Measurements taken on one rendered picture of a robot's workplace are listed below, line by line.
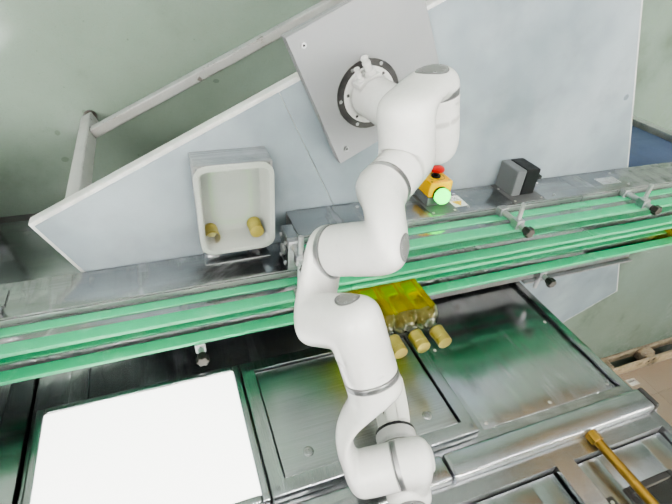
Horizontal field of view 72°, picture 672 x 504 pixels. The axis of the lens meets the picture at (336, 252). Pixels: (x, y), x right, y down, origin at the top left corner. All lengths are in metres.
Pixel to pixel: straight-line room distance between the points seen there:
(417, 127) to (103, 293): 0.78
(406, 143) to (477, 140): 0.65
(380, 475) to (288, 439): 0.33
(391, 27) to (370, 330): 0.70
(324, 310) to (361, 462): 0.26
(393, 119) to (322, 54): 0.36
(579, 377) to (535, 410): 0.19
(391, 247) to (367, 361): 0.16
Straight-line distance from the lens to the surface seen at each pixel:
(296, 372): 1.16
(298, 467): 1.03
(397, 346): 1.05
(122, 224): 1.17
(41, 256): 1.73
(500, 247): 1.36
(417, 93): 0.76
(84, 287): 1.19
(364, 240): 0.65
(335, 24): 1.05
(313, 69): 1.05
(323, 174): 1.19
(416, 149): 0.75
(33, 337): 1.14
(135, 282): 1.17
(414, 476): 0.78
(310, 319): 0.67
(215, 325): 1.16
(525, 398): 1.29
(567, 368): 1.41
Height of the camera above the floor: 1.75
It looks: 49 degrees down
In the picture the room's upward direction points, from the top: 148 degrees clockwise
